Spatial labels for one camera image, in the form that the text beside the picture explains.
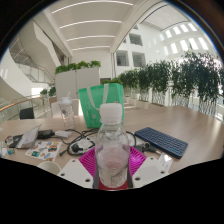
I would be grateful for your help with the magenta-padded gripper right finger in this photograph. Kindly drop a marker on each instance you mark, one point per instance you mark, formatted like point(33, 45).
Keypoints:
point(146, 170)

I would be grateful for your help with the white cabinet topped with plants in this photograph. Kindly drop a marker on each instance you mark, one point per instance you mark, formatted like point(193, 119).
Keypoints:
point(76, 83)

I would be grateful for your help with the tall clear empty bottle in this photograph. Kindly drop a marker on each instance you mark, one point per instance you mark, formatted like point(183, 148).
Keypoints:
point(67, 113)

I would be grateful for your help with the black chair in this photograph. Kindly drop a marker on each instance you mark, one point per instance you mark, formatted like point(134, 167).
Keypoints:
point(27, 113)

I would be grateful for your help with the green tote bag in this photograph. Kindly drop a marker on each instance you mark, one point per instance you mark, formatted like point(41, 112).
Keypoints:
point(90, 113)

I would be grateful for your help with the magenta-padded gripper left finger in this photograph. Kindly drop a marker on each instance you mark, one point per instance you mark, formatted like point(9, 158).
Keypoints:
point(76, 171)

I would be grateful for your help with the flat round red coaster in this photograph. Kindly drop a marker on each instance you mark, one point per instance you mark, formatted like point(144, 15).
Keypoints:
point(103, 187)

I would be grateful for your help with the white power adapter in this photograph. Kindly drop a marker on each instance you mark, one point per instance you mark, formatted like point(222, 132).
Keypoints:
point(63, 134)

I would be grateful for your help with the small white packet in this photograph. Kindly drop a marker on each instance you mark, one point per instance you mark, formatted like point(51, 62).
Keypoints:
point(165, 163)

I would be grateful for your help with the brown planter with green plants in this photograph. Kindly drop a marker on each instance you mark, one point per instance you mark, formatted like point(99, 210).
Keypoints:
point(51, 98)

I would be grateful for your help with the clear water bottle white cap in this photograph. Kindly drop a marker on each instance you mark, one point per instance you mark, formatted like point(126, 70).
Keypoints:
point(112, 160)

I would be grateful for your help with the dark blue keyboard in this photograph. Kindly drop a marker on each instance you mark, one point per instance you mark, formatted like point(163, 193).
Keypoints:
point(161, 141)

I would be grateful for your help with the ceiling light strips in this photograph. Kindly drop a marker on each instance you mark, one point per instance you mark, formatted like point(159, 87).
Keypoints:
point(90, 37)

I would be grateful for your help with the colourful sticker sheet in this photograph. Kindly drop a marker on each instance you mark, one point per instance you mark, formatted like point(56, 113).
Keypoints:
point(43, 150)

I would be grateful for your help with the bunch of keys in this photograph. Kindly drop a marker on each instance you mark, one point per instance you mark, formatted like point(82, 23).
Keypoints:
point(150, 147)

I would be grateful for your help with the black power adapter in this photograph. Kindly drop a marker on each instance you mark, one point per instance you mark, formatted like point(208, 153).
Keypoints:
point(46, 134)

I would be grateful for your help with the row of green trees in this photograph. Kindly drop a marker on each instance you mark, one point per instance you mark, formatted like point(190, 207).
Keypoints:
point(196, 76)

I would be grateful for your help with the glass railing with wooden handrail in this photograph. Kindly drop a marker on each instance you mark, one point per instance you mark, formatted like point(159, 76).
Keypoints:
point(20, 101)

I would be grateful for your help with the black pouch with white card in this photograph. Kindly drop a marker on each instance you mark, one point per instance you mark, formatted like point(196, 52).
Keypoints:
point(15, 140)

